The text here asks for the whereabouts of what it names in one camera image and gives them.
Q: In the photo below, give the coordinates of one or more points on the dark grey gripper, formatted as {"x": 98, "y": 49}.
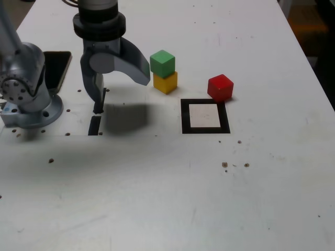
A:
{"x": 104, "y": 44}

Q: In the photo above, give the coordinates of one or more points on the green cube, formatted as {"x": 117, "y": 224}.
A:
{"x": 161, "y": 64}

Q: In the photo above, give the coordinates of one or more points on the yellow cube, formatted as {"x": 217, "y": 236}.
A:
{"x": 165, "y": 83}

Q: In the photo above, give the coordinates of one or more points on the red cube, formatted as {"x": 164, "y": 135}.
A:
{"x": 219, "y": 87}

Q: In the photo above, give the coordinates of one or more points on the black tape square outline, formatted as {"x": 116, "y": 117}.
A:
{"x": 184, "y": 117}

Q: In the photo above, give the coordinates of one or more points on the black tape strip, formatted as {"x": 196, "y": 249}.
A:
{"x": 94, "y": 125}

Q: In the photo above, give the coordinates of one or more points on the black smartphone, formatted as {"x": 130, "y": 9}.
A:
{"x": 56, "y": 70}

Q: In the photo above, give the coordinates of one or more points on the orange background box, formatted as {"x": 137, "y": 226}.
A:
{"x": 308, "y": 21}

